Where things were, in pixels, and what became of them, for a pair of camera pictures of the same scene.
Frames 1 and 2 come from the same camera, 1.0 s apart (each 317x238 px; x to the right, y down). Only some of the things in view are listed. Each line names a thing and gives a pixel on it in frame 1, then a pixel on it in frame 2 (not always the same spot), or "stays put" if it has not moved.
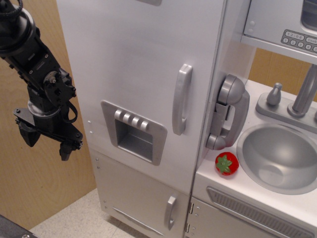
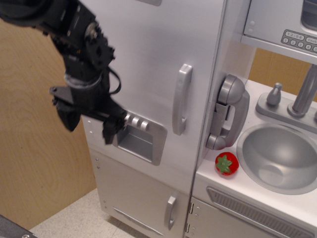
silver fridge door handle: x=181 y=99 stays put
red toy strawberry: x=227 y=163 stays put
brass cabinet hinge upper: x=191 y=207 stays put
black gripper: x=56 y=126 → x=96 y=101
